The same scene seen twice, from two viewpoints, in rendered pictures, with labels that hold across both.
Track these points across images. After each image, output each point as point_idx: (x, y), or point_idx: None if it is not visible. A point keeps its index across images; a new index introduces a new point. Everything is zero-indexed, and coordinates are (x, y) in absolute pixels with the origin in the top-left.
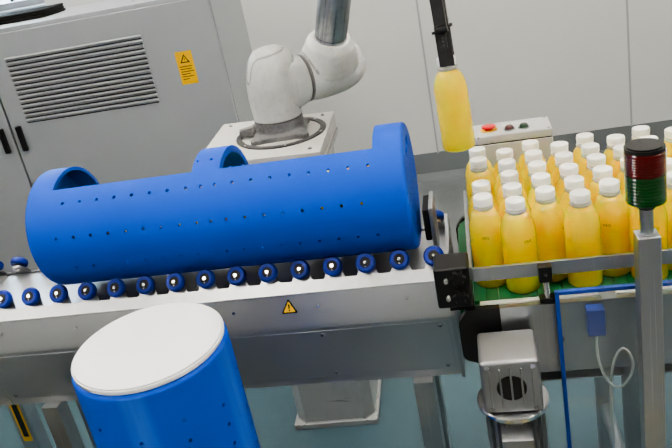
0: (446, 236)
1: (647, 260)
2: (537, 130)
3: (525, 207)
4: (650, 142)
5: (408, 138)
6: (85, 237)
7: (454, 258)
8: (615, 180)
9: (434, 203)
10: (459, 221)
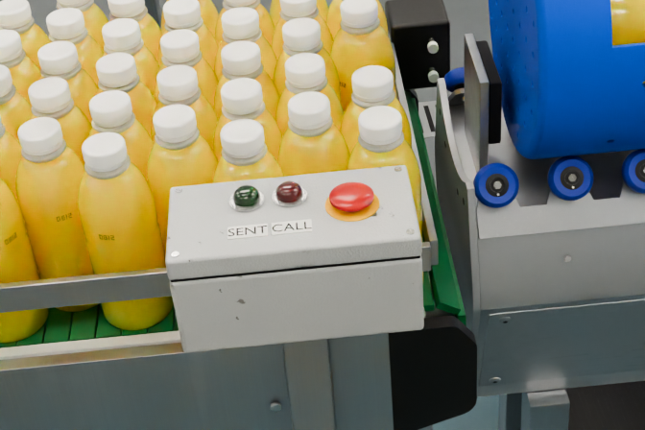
0: (461, 169)
1: None
2: (211, 183)
3: None
4: None
5: None
6: None
7: (410, 13)
8: None
9: (477, 99)
10: (464, 327)
